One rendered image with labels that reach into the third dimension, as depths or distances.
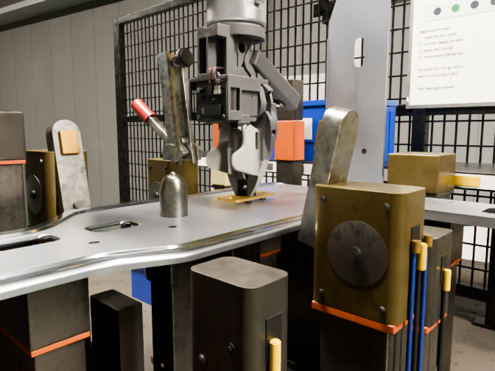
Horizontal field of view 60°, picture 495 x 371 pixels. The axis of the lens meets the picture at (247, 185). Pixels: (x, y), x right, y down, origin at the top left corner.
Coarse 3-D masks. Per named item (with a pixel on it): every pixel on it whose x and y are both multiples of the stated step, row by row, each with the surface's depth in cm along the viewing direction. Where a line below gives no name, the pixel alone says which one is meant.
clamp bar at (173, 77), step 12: (168, 60) 65; (180, 60) 64; (192, 60) 65; (168, 72) 65; (180, 72) 67; (168, 84) 65; (180, 84) 67; (168, 96) 65; (180, 96) 67; (168, 108) 65; (180, 108) 67; (168, 120) 66; (180, 120) 67; (168, 132) 66; (180, 132) 67; (192, 132) 67; (192, 144) 67; (180, 156) 65; (192, 156) 67
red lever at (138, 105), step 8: (136, 104) 73; (144, 104) 73; (136, 112) 73; (144, 112) 71; (152, 112) 72; (144, 120) 71; (152, 120) 70; (152, 128) 70; (160, 128) 69; (160, 136) 69; (184, 152) 66
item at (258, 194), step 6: (240, 192) 58; (246, 192) 57; (258, 192) 60; (264, 192) 61; (270, 192) 60; (222, 198) 56; (228, 198) 56; (234, 198) 56; (240, 198) 56; (246, 198) 56; (252, 198) 56; (258, 198) 57
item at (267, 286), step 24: (216, 264) 34; (240, 264) 34; (192, 288) 33; (216, 288) 31; (240, 288) 29; (264, 288) 30; (192, 312) 33; (216, 312) 31; (240, 312) 30; (264, 312) 30; (192, 336) 34; (216, 336) 32; (240, 336) 30; (264, 336) 30; (192, 360) 34; (216, 360) 32; (240, 360) 30; (264, 360) 30
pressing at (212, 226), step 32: (224, 192) 67; (288, 192) 67; (64, 224) 44; (96, 224) 44; (128, 224) 46; (160, 224) 44; (192, 224) 44; (224, 224) 44; (256, 224) 44; (288, 224) 46; (0, 256) 33; (32, 256) 33; (64, 256) 33; (96, 256) 34; (128, 256) 34; (160, 256) 35; (192, 256) 36; (0, 288) 28; (32, 288) 29
